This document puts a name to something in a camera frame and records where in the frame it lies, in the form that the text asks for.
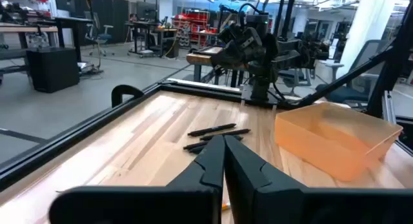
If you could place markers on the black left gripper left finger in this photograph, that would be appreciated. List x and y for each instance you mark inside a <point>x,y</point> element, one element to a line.
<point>197,185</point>

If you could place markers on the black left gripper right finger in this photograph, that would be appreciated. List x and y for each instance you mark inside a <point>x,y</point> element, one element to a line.
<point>258,191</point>

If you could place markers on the black pen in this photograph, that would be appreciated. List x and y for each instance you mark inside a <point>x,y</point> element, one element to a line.
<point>195,145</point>
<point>229,133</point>
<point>211,129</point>
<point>197,149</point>

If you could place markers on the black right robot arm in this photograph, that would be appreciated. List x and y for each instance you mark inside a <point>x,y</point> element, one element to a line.
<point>261,78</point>

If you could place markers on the wooden workbench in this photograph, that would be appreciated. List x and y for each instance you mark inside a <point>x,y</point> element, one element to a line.
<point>201,58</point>

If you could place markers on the red shelving rack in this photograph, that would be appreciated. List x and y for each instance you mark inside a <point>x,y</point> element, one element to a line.
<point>193,24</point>

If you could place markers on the translucent orange plastic bin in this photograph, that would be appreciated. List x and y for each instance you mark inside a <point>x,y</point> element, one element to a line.
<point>326,146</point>

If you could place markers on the black computer desk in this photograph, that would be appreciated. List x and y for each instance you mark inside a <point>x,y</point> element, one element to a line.
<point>146,30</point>

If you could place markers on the black table clamp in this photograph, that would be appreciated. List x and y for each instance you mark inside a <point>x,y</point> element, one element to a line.
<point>124,90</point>

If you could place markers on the grey office chair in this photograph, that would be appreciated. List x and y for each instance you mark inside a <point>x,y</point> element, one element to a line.
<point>364,56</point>

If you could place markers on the white pillar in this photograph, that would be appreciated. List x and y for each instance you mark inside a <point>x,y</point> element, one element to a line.
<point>364,27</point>

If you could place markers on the blue office chair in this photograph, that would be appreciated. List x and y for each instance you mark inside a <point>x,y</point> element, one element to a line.
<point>100,36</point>

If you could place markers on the silver aluminium profile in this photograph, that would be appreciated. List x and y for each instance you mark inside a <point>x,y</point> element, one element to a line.
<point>388,107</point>

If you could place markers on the black cabinet box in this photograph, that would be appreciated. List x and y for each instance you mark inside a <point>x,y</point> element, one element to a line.
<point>53,69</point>

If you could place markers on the black rig frame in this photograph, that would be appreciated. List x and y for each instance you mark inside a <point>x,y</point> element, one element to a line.
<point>342,78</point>

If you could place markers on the black table frame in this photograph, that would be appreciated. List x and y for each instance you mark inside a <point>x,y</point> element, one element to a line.
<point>80,130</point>

